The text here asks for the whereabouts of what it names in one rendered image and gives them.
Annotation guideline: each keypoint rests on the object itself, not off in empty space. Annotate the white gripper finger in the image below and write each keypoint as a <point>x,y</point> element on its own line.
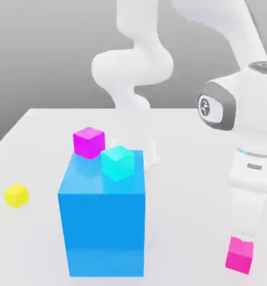
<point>255,210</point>
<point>239,210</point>

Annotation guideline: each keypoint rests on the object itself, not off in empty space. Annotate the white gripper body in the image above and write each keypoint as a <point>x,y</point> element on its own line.
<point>243,178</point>

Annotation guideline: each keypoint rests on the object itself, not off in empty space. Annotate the small pink cube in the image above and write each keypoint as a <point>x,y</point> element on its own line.
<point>239,259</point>

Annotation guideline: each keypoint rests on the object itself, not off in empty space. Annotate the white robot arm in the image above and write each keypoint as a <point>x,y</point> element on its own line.
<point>135,67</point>

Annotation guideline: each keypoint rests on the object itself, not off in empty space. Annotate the small cyan cube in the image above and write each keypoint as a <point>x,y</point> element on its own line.
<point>117,163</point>

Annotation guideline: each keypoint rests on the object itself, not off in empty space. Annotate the small magenta cube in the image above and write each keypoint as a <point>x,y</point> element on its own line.
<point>88,143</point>

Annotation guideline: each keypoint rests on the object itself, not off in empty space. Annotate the small yellow cube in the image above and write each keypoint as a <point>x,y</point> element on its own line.
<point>16,196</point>

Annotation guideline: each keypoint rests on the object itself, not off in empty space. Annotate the large blue box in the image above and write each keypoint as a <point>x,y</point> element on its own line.
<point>102,223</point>

